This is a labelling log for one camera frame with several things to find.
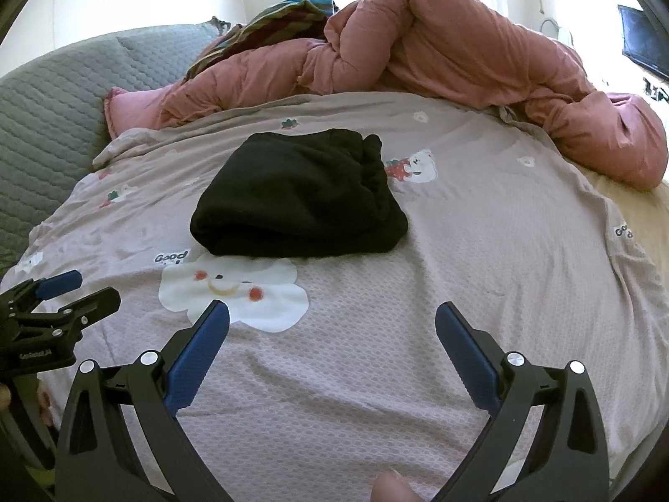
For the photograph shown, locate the right hand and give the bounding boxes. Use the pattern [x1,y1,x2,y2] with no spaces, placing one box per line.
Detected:
[370,470,423,502]

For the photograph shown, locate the black wall television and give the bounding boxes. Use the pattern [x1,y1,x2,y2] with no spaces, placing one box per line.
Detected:
[618,5,669,79]

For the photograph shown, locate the left hand dark nails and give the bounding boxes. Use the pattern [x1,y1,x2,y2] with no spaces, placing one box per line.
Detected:
[0,377,57,430]

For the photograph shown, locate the dark striped colourful cloth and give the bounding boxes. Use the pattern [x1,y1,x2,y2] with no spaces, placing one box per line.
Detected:
[185,0,339,80]

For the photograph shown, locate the pink pillow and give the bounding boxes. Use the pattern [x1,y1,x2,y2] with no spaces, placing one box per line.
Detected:
[103,85,174,139]

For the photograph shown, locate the black sweater orange cuffs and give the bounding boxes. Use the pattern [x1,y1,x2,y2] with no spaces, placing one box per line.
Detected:
[189,129,408,259]

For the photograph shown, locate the pink quilted comforter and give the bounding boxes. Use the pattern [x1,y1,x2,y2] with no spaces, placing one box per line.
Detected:
[156,0,668,190]

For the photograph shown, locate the grey quilted headboard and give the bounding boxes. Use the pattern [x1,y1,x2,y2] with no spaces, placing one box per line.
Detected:
[1,22,219,271]

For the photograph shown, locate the beige strawberry print bedsheet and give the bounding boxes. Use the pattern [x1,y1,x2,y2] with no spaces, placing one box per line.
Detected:
[2,93,668,501]

